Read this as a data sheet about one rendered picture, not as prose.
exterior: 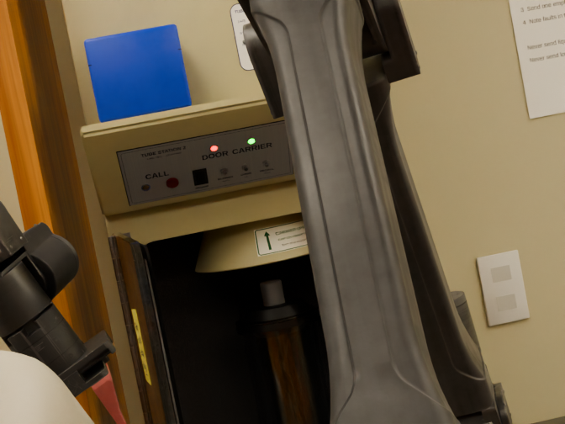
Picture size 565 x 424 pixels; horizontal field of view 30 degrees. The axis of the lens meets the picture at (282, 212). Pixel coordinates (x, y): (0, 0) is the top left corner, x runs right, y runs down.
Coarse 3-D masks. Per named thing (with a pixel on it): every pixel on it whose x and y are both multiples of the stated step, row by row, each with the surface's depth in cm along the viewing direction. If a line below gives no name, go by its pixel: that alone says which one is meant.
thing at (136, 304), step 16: (128, 240) 98; (128, 256) 98; (128, 272) 103; (144, 272) 92; (128, 288) 109; (144, 288) 92; (128, 304) 116; (144, 304) 92; (144, 320) 94; (144, 336) 99; (160, 352) 92; (160, 368) 92; (144, 384) 117; (160, 384) 92; (160, 400) 95; (160, 416) 100
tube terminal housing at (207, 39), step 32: (64, 0) 121; (96, 0) 122; (128, 0) 122; (160, 0) 123; (192, 0) 123; (224, 0) 123; (96, 32) 122; (192, 32) 123; (224, 32) 124; (192, 64) 123; (224, 64) 124; (192, 96) 123; (224, 96) 124; (256, 192) 125; (288, 192) 125; (128, 224) 123; (160, 224) 123; (192, 224) 124; (224, 224) 124
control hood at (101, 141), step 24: (264, 96) 113; (120, 120) 112; (144, 120) 112; (168, 120) 112; (192, 120) 113; (216, 120) 113; (240, 120) 114; (264, 120) 115; (96, 144) 112; (120, 144) 113; (144, 144) 114; (96, 168) 115; (96, 192) 118; (120, 192) 118; (216, 192) 121
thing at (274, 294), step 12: (264, 288) 134; (276, 288) 134; (264, 300) 134; (276, 300) 134; (288, 300) 135; (300, 300) 134; (252, 312) 132; (264, 312) 131; (276, 312) 131; (288, 312) 131; (300, 312) 132
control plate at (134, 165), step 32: (256, 128) 115; (128, 160) 115; (160, 160) 116; (192, 160) 117; (224, 160) 118; (256, 160) 119; (288, 160) 120; (128, 192) 118; (160, 192) 119; (192, 192) 120
